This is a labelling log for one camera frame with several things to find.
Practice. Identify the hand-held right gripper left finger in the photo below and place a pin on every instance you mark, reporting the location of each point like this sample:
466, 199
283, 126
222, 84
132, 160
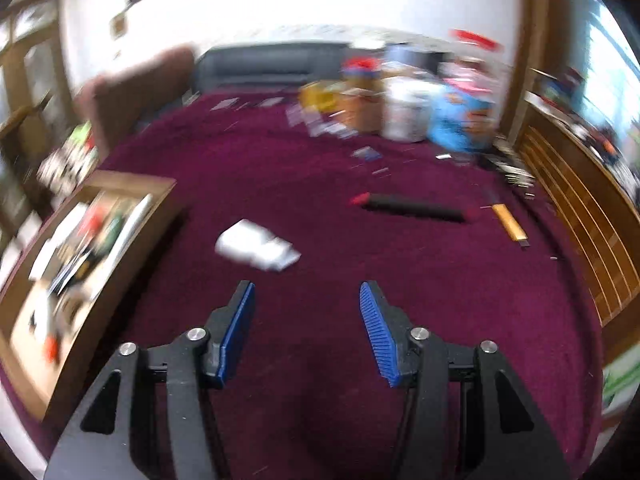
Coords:
239, 330

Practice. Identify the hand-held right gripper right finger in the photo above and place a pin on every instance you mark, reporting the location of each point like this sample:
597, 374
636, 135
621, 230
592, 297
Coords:
377, 330

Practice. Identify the small white box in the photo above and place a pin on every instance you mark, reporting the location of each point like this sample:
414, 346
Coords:
250, 245

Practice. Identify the shallow cardboard box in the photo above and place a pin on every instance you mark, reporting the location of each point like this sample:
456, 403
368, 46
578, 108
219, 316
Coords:
145, 240

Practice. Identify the black cylinder with red tip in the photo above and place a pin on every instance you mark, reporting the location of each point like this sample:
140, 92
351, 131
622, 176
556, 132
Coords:
415, 207

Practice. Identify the purple tablecloth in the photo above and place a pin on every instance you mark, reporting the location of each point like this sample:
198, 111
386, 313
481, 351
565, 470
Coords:
320, 180

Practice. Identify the pile of small stationery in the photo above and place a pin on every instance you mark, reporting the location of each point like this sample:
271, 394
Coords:
80, 255

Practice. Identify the white plastic tub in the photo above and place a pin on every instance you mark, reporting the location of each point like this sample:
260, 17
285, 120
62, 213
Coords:
407, 110

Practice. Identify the blue labelled container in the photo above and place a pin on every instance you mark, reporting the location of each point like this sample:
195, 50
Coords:
460, 120

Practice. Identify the jar with orange contents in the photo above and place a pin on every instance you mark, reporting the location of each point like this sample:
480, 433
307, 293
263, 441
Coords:
362, 100

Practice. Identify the wooden sideboard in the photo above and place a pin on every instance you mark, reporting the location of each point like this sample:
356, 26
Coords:
570, 200

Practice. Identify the green and white box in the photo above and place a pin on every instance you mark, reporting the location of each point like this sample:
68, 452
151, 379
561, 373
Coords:
622, 380

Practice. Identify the brown armchair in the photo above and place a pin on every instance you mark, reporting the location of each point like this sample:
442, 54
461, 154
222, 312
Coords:
135, 95

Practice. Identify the black leather sofa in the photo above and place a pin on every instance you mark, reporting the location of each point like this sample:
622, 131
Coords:
270, 67

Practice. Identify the clutter of small things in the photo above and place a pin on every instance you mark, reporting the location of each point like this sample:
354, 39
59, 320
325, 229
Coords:
585, 110

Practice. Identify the clear jar with red lid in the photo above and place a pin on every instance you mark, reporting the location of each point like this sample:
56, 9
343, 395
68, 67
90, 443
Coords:
475, 42

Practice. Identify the dark wooden cabinet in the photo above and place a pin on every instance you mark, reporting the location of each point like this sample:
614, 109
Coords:
30, 60

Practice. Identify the window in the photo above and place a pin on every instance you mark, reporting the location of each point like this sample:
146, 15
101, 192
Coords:
612, 60

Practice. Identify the gold wall plaque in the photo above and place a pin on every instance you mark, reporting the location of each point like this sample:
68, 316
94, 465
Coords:
118, 25

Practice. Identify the wooden door frame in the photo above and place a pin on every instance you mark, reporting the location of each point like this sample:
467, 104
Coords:
527, 35

